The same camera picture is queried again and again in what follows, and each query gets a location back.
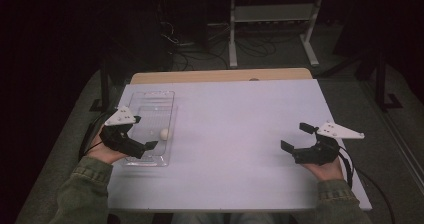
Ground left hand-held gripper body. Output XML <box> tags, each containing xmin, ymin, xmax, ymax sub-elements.
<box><xmin>99</xmin><ymin>105</ymin><xmax>147</xmax><ymax>160</ymax></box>

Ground tangle of floor cables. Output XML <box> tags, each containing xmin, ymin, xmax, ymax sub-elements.
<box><xmin>159</xmin><ymin>19</ymin><xmax>278</xmax><ymax>72</ymax></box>

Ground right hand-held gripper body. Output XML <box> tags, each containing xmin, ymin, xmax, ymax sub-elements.
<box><xmin>292</xmin><ymin>121</ymin><xmax>366</xmax><ymax>167</ymax></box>

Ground white metal desk frame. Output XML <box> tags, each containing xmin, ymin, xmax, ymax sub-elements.
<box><xmin>227</xmin><ymin>0</ymin><xmax>326</xmax><ymax>69</ymax></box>

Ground person's left hand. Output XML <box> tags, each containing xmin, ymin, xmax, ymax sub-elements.
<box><xmin>86</xmin><ymin>126</ymin><xmax>130</xmax><ymax>165</ymax></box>

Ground right hand-held gripper black cable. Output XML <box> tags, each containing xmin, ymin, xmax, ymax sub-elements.
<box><xmin>337</xmin><ymin>144</ymin><xmax>396</xmax><ymax>224</ymax></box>

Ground black metal stand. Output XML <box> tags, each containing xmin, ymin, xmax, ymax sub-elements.
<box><xmin>373</xmin><ymin>49</ymin><xmax>404</xmax><ymax>112</ymax></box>
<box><xmin>89</xmin><ymin>59</ymin><xmax>113</xmax><ymax>114</ymax></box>

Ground person's right hand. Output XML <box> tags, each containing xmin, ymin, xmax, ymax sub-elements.
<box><xmin>301</xmin><ymin>157</ymin><xmax>345</xmax><ymax>183</ymax></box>

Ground left hand-held gripper black cable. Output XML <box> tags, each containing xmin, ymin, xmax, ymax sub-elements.
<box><xmin>77</xmin><ymin>111</ymin><xmax>116</xmax><ymax>162</ymax></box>

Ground clear plastic tray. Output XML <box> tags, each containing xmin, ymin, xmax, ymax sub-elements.
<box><xmin>114</xmin><ymin>90</ymin><xmax>178</xmax><ymax>168</ymax></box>

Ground hand-held gripper black cable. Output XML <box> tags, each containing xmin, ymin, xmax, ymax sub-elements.
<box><xmin>77</xmin><ymin>111</ymin><xmax>116</xmax><ymax>162</ymax></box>
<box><xmin>337</xmin><ymin>144</ymin><xmax>396</xmax><ymax>224</ymax></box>

